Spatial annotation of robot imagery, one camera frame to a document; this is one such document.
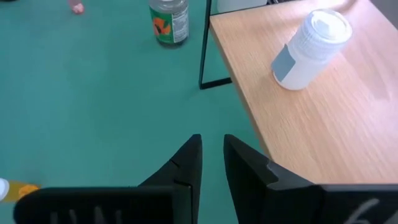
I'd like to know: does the pink pill bottle white cap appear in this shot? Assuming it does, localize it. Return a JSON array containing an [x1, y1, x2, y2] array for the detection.
[[67, 0, 85, 15]]

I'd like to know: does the wooden shelf with black frame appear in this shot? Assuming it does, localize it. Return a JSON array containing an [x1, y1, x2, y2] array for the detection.
[[198, 0, 398, 185]]

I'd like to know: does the small white plastic bottle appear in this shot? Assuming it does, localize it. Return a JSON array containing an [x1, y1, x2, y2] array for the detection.
[[271, 8, 354, 91]]

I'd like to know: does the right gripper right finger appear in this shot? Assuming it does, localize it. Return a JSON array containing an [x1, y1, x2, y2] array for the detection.
[[223, 133, 324, 224]]

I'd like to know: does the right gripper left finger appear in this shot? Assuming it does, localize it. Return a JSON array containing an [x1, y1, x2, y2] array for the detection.
[[138, 133, 204, 224]]

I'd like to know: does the large green gummy vitamin bottle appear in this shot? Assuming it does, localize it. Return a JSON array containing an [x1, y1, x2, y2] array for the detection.
[[148, 0, 190, 47]]

